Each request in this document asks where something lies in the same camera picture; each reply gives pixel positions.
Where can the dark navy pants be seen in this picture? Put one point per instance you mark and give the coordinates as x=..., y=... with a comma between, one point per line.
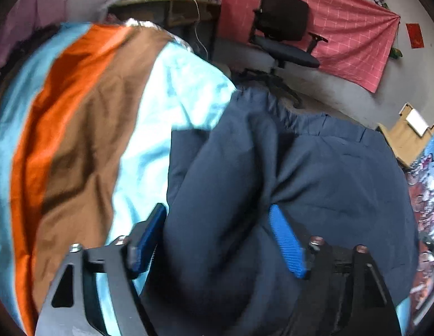
x=325, y=168

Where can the colourful printed blanket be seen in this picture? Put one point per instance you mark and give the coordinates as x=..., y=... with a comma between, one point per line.
x=427, y=189

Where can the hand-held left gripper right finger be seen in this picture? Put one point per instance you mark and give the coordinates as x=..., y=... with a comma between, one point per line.
x=287, y=241

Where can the pink curtain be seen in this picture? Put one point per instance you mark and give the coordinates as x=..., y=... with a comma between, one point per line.
x=27, y=24

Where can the striped orange brown blue bedsheet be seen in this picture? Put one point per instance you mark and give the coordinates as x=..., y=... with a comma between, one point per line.
x=80, y=112

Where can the cardboard box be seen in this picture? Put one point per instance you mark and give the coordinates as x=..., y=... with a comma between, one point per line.
x=402, y=140

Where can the cluttered wooden desk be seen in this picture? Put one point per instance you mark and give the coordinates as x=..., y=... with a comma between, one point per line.
x=182, y=10

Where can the black office chair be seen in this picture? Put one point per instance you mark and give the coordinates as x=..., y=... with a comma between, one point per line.
x=283, y=14

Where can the red paper wall sheet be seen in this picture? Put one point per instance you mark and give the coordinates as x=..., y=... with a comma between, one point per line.
x=414, y=35

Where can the red checked wall cloth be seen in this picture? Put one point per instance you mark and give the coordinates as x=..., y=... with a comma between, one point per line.
x=343, y=35

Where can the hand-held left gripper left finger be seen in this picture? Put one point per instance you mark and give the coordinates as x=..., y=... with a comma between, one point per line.
x=148, y=238

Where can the green wall ornament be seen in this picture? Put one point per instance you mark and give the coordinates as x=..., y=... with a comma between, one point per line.
x=396, y=53

